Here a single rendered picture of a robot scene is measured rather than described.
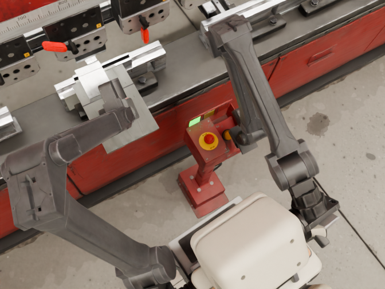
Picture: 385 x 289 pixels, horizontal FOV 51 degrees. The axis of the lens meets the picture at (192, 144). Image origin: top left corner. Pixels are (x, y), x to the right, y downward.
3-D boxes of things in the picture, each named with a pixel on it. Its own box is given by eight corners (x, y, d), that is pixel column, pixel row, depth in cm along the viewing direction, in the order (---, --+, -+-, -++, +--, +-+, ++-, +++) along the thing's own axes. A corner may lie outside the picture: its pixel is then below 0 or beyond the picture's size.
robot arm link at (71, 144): (10, 192, 65) (67, 170, 63) (-7, 160, 64) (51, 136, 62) (105, 136, 107) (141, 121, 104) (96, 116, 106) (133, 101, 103)
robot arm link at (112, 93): (99, 136, 102) (129, 123, 100) (79, 93, 100) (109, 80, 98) (114, 124, 113) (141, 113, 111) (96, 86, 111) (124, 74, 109)
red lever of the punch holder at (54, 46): (47, 47, 99) (80, 50, 107) (40, 35, 100) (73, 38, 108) (43, 53, 100) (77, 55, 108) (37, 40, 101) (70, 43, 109)
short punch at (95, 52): (77, 66, 125) (71, 48, 116) (74, 61, 125) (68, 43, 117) (107, 53, 127) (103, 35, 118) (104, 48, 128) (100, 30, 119)
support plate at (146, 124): (107, 154, 125) (107, 153, 124) (72, 87, 132) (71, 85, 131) (159, 129, 129) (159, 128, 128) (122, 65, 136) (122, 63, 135)
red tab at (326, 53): (309, 67, 193) (314, 59, 187) (306, 64, 194) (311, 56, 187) (333, 55, 197) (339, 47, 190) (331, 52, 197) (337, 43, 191)
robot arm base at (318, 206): (306, 233, 99) (342, 206, 102) (295, 207, 96) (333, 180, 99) (285, 220, 107) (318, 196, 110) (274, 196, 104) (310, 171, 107)
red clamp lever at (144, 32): (144, 46, 121) (143, 26, 112) (138, 35, 122) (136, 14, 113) (150, 43, 121) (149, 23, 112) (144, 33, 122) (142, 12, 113)
